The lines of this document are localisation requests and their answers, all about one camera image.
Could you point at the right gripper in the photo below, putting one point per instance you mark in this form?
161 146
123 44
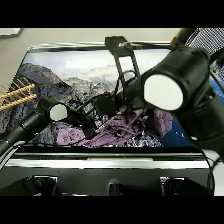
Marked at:
135 95

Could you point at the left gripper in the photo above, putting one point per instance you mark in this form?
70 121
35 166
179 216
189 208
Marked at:
81 121

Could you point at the purple garment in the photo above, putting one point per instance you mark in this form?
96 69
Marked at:
113 133

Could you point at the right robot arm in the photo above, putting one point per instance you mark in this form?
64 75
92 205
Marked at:
190 86

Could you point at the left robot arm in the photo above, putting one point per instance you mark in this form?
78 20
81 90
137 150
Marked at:
30 123

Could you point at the checked shirt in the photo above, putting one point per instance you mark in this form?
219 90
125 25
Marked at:
210 38

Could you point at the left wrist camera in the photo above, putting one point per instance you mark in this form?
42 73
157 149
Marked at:
105 105

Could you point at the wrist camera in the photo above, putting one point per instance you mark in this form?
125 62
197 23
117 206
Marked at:
115 45
105 105

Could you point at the silver frame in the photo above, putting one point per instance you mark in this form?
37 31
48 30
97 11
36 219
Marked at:
106 163

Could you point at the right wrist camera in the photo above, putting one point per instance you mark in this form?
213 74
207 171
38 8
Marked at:
115 45

